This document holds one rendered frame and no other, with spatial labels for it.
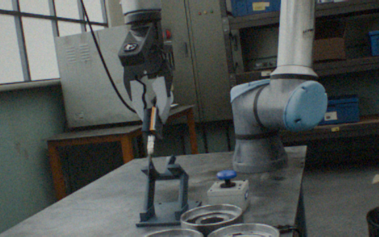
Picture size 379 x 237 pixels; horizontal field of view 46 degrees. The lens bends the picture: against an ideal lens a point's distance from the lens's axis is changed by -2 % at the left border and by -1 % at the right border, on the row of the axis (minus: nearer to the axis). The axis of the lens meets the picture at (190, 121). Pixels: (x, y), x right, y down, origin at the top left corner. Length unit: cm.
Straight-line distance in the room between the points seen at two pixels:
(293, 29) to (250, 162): 35
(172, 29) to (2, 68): 210
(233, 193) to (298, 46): 41
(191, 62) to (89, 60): 172
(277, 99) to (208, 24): 350
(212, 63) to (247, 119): 337
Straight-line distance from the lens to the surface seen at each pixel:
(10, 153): 289
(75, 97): 315
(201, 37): 457
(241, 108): 118
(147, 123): 86
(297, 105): 106
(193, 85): 460
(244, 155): 120
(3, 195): 283
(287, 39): 112
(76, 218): 103
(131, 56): 79
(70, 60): 315
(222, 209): 82
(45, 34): 351
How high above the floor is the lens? 108
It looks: 6 degrees down
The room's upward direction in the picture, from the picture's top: 8 degrees counter-clockwise
